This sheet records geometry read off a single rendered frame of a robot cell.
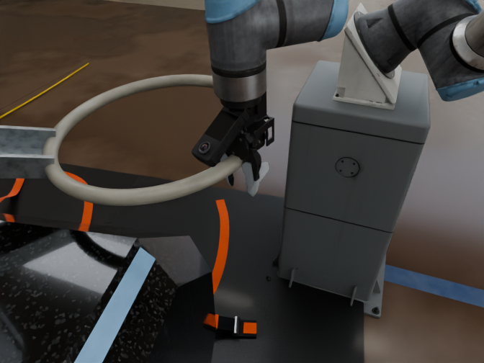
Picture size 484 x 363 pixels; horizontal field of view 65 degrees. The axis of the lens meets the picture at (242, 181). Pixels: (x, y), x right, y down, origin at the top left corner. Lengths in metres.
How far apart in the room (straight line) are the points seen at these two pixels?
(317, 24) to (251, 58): 0.11
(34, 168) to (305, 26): 0.57
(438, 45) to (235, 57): 0.69
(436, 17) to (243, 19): 0.70
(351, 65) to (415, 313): 1.06
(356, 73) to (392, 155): 0.27
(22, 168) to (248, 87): 0.47
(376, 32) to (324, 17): 0.60
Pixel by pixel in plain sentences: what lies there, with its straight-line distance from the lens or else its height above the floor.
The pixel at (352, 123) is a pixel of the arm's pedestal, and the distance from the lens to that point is 1.19.
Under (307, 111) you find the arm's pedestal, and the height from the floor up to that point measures 0.83.
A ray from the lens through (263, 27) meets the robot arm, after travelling 0.59.
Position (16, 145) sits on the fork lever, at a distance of 0.94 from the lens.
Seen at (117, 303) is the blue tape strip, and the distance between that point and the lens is 0.70.
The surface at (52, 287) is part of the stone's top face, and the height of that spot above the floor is 0.85.
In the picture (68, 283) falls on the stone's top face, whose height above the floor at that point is 0.85.
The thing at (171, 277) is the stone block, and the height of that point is 0.77.
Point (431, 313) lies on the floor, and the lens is 1.81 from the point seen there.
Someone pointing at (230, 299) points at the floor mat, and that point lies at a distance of 1.66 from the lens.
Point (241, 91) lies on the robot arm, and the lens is 0.62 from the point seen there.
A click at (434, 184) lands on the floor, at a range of 2.48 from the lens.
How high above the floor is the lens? 1.38
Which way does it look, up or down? 38 degrees down
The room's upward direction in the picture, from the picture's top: straight up
